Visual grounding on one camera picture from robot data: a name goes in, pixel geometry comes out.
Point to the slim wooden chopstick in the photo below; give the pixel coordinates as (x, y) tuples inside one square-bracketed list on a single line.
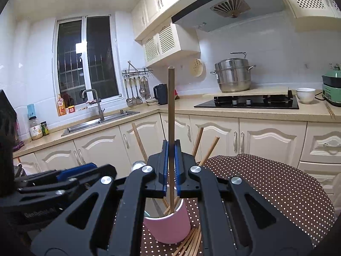
[(171, 98), (197, 141), (210, 149), (138, 141)]

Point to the stacked white plates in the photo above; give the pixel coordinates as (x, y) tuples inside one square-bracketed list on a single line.
[(151, 101)]

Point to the small cream lattice cabinet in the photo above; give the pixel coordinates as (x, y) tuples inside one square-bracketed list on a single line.
[(165, 42)]

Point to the small green jar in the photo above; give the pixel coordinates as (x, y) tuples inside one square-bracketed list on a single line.
[(44, 129)]

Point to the bamboo chopsticks pair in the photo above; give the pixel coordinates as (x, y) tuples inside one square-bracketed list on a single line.
[(329, 110)]

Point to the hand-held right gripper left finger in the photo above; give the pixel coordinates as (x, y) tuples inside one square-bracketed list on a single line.
[(161, 170)]

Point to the dark kitchen window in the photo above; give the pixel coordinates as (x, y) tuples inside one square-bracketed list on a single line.
[(101, 58)]

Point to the black gas stove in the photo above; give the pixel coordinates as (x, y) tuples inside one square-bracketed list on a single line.
[(247, 102)]

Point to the metal wall utensil rack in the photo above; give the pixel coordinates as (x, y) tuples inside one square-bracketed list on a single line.
[(138, 72)]

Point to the pink cup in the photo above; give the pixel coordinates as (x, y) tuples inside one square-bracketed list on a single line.
[(167, 229)]

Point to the small red container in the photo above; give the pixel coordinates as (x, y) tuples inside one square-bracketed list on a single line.
[(176, 93)]

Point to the light blue carton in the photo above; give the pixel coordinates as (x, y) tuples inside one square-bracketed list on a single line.
[(31, 110)]

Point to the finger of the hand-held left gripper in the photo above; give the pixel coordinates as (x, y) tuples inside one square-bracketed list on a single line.
[(76, 171), (88, 180)]

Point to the cream upper cabinet row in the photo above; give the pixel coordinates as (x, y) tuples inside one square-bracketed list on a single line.
[(151, 8)]

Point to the pile of wooden chopsticks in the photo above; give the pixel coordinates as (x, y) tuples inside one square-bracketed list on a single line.
[(190, 242)]

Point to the black electric kettle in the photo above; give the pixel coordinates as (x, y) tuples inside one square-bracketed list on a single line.
[(160, 96)]

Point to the stainless steel steamer pot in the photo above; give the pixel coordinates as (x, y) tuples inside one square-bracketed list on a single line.
[(234, 77)]

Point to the range hood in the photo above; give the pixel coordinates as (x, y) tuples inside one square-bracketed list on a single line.
[(239, 2)]

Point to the large glass jar dark lid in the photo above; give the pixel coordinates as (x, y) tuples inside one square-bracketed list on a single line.
[(35, 130)]

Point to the brown polka dot tablecloth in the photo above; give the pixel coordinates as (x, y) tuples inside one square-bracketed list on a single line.
[(266, 186)]

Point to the stainless steel sink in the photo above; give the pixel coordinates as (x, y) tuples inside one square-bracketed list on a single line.
[(101, 122)]

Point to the metal kitchen faucet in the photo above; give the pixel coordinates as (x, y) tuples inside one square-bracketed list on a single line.
[(100, 109)]

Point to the green electric cooker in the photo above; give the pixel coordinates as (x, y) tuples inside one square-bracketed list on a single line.
[(333, 88)]

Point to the cream lower kitchen cabinets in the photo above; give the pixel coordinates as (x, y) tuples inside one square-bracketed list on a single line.
[(266, 138)]

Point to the orange dish soap bottle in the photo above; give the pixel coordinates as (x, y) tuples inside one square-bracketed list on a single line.
[(61, 108)]

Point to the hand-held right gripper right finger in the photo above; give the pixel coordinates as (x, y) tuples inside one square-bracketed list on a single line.
[(183, 170)]

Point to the white bowl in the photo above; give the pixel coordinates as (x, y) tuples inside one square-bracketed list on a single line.
[(305, 96)]

